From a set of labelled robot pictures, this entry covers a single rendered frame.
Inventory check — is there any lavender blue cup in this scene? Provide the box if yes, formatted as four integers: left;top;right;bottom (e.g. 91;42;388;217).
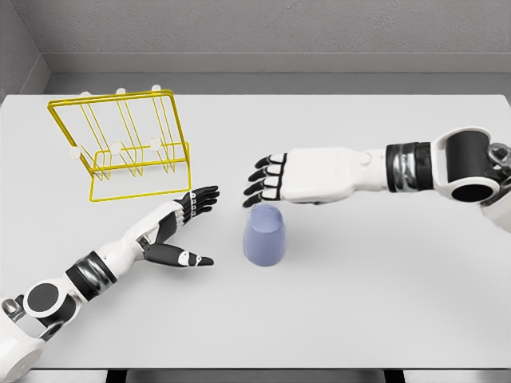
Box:
243;203;288;268

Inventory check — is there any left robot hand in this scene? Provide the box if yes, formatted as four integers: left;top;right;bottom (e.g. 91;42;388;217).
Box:
126;184;221;269

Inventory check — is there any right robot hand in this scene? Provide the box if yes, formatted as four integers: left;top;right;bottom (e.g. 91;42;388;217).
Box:
242;146;362;209

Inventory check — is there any yellow wire cup holder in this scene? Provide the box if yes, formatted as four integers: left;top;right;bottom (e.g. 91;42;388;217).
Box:
46;84;192;204

